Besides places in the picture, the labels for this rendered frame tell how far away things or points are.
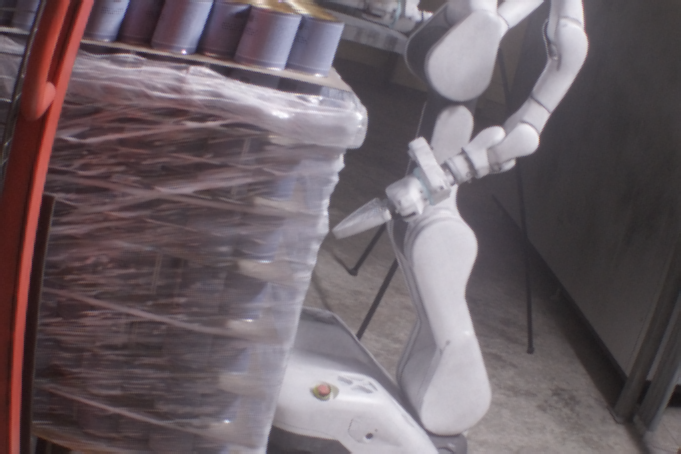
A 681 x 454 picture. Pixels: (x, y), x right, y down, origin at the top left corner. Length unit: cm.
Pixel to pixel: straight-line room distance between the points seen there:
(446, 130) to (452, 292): 36
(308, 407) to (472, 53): 85
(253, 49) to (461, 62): 117
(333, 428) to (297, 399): 11
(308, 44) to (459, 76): 111
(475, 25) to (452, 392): 88
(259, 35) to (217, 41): 6
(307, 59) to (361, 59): 803
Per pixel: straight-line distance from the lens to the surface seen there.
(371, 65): 944
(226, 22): 138
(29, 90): 97
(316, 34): 139
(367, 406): 251
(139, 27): 139
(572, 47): 238
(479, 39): 248
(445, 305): 263
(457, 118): 255
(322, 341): 285
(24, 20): 137
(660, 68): 416
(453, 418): 277
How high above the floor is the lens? 134
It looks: 15 degrees down
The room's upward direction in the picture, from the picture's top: 17 degrees clockwise
